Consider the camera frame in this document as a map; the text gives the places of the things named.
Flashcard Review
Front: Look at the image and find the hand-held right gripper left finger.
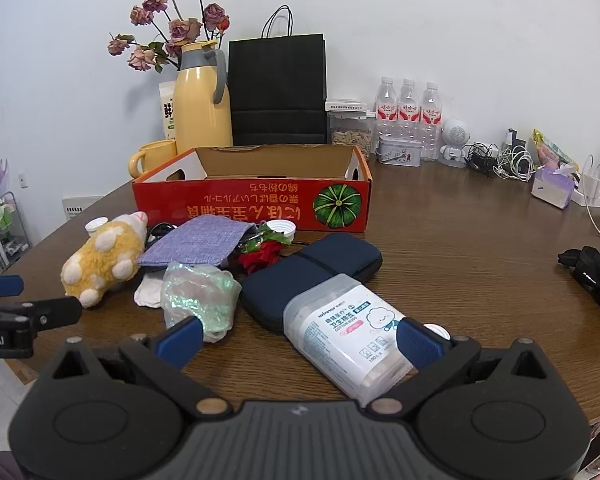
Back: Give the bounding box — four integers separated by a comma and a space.
50, 315, 233, 423

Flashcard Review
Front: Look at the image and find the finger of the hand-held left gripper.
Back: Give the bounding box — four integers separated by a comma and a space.
0, 274, 24, 299
7, 296, 83, 333

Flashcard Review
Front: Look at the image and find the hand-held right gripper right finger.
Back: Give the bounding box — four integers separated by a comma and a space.
367, 316, 548, 418

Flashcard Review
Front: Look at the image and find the clear plastic bag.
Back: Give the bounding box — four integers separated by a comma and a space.
161, 261, 242, 343

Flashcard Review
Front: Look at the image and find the white cloth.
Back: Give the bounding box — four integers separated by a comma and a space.
133, 272, 167, 308

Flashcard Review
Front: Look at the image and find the yellow plush toy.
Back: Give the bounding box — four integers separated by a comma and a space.
61, 211, 148, 308

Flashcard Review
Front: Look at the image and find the clear cotton swab box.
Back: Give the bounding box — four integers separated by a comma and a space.
283, 274, 415, 407

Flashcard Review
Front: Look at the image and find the purple cloth pouch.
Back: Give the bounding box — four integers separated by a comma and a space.
139, 216, 258, 267

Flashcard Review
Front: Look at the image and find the navy zip case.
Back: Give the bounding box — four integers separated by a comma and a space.
240, 232, 383, 333

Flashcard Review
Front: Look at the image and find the black cable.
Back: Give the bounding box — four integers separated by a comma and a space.
147, 222, 177, 247

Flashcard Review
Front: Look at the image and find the red artificial rose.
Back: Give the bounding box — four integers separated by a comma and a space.
230, 225, 293, 277

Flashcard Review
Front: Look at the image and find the red cardboard box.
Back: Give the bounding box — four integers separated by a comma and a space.
132, 144, 372, 233

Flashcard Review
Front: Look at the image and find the metal storage rack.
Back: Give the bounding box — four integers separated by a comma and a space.
0, 191, 32, 276

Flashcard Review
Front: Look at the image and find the yellow mug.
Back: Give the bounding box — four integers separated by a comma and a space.
128, 140, 178, 179

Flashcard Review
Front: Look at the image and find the white printed tin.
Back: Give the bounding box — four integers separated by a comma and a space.
376, 135, 423, 167

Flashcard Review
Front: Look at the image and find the purple tissue pack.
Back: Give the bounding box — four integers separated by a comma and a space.
531, 167, 578, 210

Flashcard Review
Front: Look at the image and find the clear lidded food container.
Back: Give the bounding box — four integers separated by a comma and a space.
325, 98, 373, 162

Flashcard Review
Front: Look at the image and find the white drink carton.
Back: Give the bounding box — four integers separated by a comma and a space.
159, 81, 179, 142

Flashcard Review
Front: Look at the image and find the yellow thermos jug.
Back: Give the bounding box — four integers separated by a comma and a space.
174, 42, 233, 153

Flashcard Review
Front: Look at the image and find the colourful snack packet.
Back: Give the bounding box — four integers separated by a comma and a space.
531, 129, 579, 171

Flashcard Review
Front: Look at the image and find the white power strip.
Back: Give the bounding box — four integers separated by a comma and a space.
572, 154, 600, 208

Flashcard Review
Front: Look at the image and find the black paper bag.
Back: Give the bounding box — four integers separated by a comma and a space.
228, 6, 327, 147

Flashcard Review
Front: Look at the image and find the dried pink flower bouquet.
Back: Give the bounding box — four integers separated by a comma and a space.
107, 0, 231, 73

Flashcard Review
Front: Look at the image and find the white leaflet on wall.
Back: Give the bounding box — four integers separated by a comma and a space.
61, 195, 106, 221

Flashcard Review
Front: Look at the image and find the tangle of charger cables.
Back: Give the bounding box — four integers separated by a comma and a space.
464, 129, 536, 181

